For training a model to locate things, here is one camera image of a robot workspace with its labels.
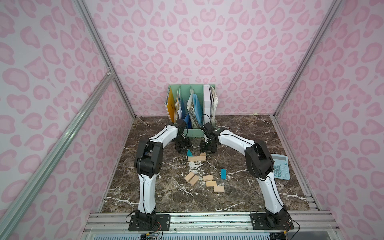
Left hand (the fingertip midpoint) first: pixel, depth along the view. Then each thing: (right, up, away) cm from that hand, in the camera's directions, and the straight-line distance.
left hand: (191, 148), depth 97 cm
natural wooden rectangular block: (+1, -6, -1) cm, 7 cm away
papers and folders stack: (+3, +22, -5) cm, 23 cm away
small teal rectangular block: (+20, -14, -7) cm, 25 cm away
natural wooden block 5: (+12, -19, -10) cm, 25 cm away
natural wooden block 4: (+11, -16, -8) cm, 21 cm away
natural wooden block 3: (+2, -17, -10) cm, 20 cm away
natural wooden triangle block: (+8, -3, -2) cm, 9 cm away
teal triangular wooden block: (-1, -3, -1) cm, 3 cm away
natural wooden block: (+7, -6, -2) cm, 10 cm away
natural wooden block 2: (-1, -15, -8) cm, 17 cm away
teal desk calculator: (+55, -10, -6) cm, 56 cm away
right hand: (+7, -2, 0) cm, 7 cm away
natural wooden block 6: (+16, -21, -13) cm, 29 cm away
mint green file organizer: (-5, +40, +8) cm, 41 cm away
